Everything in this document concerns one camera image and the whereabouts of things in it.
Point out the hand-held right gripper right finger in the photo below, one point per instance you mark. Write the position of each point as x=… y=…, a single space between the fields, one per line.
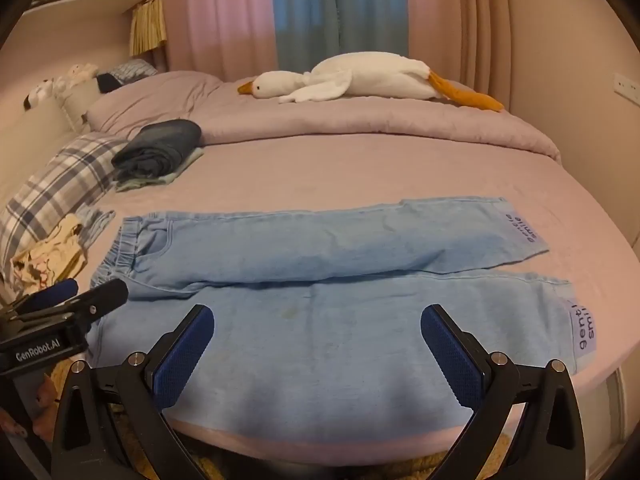
x=452 y=355

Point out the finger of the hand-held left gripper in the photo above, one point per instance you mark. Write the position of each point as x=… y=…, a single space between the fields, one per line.
x=102 y=300
x=55 y=292

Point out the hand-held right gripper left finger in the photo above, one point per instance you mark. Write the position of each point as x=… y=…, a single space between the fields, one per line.
x=182 y=355

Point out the light blue denim pants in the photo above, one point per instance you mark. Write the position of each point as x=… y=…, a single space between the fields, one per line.
x=325 y=335

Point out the cream printed cloth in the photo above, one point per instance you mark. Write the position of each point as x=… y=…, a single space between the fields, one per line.
x=50 y=255

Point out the blue plaid cloth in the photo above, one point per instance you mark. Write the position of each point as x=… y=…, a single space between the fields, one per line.
x=97 y=220

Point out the plaid pillow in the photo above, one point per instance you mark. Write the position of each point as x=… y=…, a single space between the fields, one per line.
x=55 y=185

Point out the yellow patterned rug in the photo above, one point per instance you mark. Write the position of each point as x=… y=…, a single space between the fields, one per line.
x=130 y=450

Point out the folded dark clothes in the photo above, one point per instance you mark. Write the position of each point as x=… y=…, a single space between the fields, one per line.
x=160 y=145

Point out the white pillow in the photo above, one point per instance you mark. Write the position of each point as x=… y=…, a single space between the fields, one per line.
x=77 y=102

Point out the black and white plush toy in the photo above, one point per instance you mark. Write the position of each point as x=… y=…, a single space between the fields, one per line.
x=37 y=94

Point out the pink bed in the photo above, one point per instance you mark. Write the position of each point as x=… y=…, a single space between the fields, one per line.
x=350 y=175

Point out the dark blue cloth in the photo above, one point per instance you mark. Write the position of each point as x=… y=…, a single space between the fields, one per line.
x=106 y=83

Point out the striped pillow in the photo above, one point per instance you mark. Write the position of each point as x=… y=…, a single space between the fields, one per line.
x=132 y=70

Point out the pink duvet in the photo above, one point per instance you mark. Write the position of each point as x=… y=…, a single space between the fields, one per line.
x=350 y=120

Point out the yellow hanging cloth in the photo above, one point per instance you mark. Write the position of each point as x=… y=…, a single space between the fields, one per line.
x=147 y=25

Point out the white goose plush toy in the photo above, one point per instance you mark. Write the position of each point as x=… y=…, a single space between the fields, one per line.
x=370 y=75

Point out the beige pink curtain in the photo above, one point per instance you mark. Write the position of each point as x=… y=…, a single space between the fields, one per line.
x=450 y=10

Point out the blue curtain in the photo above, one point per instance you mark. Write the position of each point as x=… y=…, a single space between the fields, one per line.
x=340 y=5

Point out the white wall socket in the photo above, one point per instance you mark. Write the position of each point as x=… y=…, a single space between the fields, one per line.
x=625 y=87

